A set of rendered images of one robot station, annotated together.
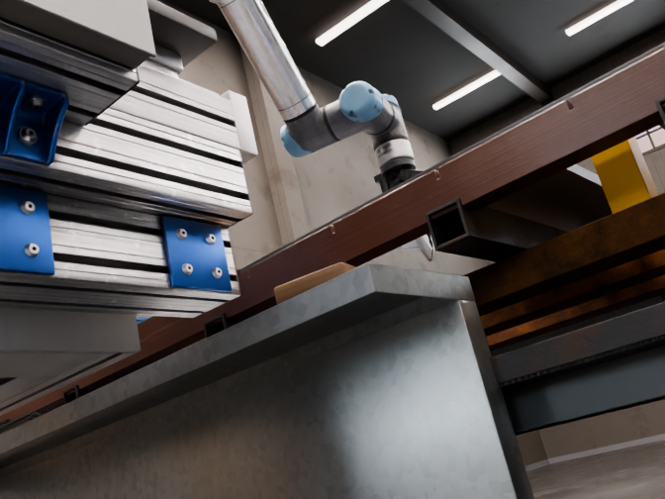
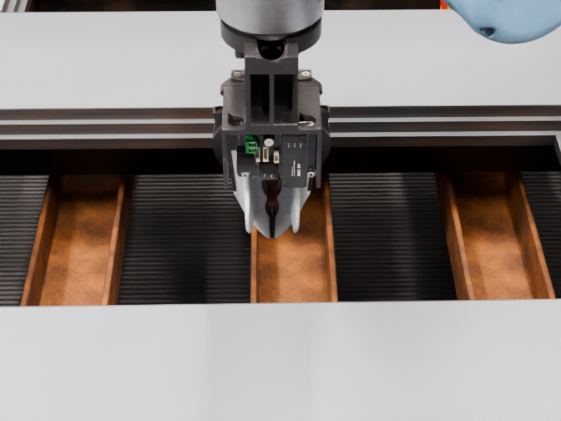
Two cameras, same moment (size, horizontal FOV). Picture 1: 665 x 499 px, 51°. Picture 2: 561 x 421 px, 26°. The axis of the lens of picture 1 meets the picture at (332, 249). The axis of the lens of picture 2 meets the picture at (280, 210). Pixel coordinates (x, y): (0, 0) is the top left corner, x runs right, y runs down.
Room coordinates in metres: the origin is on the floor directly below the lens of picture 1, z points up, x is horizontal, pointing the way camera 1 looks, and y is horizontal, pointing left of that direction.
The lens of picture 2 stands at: (1.77, 0.42, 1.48)
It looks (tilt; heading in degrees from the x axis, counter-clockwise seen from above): 39 degrees down; 232
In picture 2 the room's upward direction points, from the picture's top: straight up
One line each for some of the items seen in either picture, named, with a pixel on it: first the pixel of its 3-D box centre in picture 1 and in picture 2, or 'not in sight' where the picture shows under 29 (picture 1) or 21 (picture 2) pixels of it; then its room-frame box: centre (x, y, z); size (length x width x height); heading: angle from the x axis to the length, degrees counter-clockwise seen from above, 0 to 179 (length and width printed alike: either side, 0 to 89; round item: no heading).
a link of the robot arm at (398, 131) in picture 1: (385, 124); not in sight; (1.32, -0.17, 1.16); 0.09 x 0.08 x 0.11; 158
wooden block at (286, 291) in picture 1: (322, 296); not in sight; (0.84, 0.03, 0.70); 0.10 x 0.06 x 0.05; 65
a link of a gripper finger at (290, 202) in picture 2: (412, 241); (291, 205); (1.31, -0.16, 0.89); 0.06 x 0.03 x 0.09; 53
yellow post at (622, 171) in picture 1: (624, 175); not in sight; (0.87, -0.40, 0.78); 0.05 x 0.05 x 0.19; 53
